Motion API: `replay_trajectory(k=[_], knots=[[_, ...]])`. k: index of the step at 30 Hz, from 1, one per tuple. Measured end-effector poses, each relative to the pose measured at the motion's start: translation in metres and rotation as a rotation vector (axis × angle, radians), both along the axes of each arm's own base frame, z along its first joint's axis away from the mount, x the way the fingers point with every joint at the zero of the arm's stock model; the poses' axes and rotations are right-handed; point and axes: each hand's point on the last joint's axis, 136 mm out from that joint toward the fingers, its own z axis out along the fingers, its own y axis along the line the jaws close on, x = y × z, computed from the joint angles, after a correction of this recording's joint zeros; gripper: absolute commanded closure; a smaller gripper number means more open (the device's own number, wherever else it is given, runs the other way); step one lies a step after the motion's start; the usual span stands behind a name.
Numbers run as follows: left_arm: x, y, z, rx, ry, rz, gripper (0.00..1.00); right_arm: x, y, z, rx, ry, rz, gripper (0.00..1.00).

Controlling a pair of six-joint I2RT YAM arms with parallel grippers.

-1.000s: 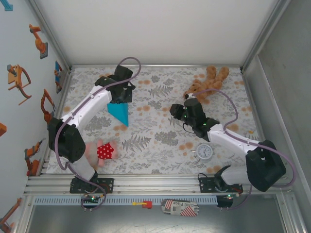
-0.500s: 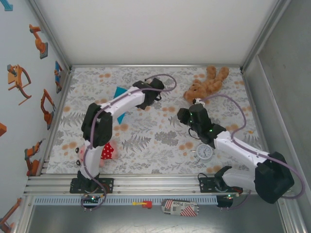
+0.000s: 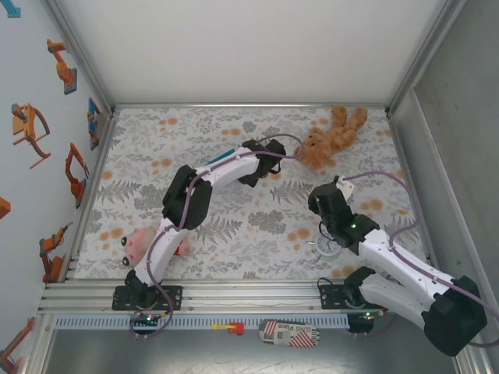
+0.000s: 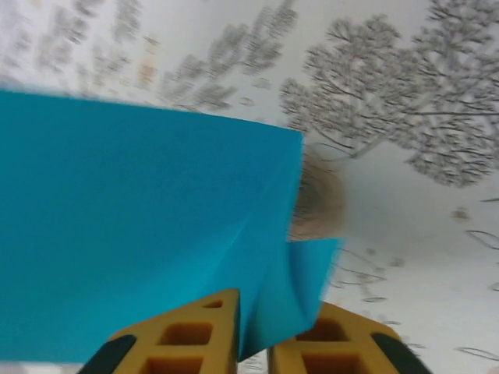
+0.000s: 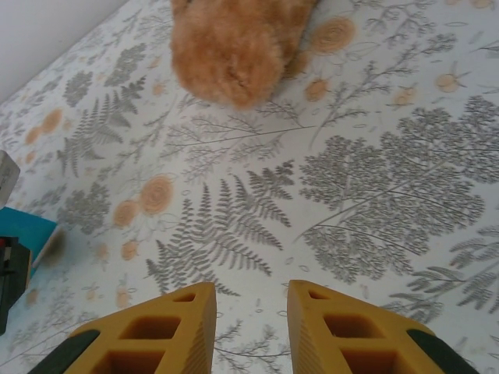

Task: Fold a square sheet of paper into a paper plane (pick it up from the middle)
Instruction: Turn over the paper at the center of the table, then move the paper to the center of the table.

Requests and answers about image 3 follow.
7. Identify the blue paper sheet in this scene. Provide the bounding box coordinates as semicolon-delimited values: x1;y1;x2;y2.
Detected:
207;146;237;165

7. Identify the silver alarm clock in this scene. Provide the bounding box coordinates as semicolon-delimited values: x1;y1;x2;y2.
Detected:
307;230;343;263

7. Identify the floral print tablecloth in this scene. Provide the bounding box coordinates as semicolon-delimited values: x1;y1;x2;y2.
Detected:
73;107;434;281

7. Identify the brown teddy bear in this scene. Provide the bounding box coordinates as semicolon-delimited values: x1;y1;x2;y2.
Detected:
294;104;370;171

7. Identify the printed stars stripes pouch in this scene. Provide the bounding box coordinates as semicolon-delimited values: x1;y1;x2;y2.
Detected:
258;319;320;348

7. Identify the pink plush toy polka-dot dress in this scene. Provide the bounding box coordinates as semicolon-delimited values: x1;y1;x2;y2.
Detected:
119;228;192;270

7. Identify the red yellow utility knife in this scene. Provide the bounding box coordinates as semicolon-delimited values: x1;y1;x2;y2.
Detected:
212;322;245;336

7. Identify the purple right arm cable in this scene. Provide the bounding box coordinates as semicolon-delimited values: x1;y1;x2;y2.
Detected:
342;170;499;348

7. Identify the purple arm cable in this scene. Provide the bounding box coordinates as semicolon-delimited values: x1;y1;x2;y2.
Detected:
342;170;499;348
130;133;303;340

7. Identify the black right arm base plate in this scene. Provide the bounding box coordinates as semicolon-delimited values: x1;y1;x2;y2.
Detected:
318;284;390;311

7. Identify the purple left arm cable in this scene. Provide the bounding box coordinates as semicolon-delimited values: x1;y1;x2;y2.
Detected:
130;133;303;340

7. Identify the aluminium frame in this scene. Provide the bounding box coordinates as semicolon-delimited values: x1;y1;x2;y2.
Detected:
37;0;496;374

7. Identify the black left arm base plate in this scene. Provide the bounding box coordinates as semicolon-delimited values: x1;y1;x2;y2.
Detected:
111;285;184;312

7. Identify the grey slotted cable tray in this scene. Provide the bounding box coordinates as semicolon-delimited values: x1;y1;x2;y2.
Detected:
54;314;350;329

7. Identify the blue orange machine wall sticker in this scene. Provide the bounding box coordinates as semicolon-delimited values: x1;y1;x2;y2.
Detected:
87;97;103;151

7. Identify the orange clamp machine wall sticker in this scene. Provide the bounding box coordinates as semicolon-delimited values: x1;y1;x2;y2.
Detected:
10;103;51;169

